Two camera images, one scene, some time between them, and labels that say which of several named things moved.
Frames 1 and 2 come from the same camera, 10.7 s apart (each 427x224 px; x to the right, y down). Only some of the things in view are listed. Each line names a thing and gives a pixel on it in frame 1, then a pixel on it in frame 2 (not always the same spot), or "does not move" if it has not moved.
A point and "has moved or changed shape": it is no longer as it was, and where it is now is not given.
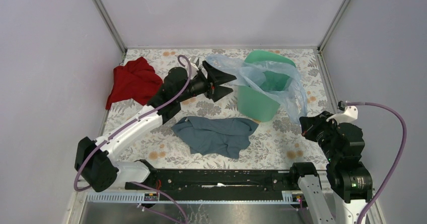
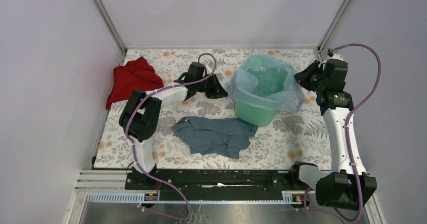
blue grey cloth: x=221 y=137 does not move
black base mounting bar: x=216 y=182 does not move
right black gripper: x=309 y=124 -> x=302 y=78
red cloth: x=137 y=80 does not move
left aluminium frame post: x=104 y=12 does not move
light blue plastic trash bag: x=249 y=75 has moved or changed shape
